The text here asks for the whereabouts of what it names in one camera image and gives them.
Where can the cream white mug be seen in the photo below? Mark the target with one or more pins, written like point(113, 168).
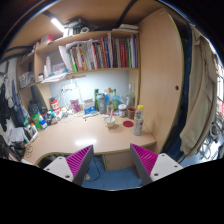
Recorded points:
point(110, 123)

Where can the blue white carton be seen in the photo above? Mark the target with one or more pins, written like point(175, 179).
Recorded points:
point(89, 106)

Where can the beige hanging coat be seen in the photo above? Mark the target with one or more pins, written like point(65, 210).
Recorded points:
point(198, 100)

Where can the red white can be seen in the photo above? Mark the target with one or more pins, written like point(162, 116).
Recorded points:
point(55, 105)

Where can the light blue flat case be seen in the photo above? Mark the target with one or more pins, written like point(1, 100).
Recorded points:
point(91, 114)

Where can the pink packet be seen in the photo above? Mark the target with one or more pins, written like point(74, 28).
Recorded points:
point(75, 106)

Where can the green glass bottle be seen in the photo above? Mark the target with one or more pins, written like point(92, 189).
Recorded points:
point(115, 100)

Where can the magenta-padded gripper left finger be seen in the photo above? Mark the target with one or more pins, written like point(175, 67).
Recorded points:
point(79, 161)

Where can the clear yellow-capped drink bottle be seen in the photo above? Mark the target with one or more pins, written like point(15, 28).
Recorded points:
point(138, 124)

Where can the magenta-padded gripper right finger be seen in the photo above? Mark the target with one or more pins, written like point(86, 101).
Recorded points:
point(146, 160)

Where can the wooden under-desk cabinet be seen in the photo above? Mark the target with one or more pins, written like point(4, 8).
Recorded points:
point(118, 161)

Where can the flat round red coaster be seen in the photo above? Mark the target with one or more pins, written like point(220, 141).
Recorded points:
point(128, 124)

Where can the wooden wardrobe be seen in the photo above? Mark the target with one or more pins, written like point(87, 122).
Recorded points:
point(160, 83)

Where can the white desk lamp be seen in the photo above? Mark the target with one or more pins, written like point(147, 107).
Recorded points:
point(70, 89)

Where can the grey green shaker bottle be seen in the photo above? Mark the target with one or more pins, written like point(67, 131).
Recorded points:
point(101, 105)

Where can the wooden shelf unit with books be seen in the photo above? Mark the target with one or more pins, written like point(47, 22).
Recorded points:
point(100, 53)

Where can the tall clear glass bottle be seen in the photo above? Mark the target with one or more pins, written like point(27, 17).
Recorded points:
point(130, 98)

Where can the white ceiling tube light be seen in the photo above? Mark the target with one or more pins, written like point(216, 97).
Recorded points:
point(57, 24)

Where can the dark hanging clothes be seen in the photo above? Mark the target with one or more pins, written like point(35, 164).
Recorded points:
point(8, 106)

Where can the white under-shelf light bar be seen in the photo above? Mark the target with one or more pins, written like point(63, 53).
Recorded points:
point(76, 76)

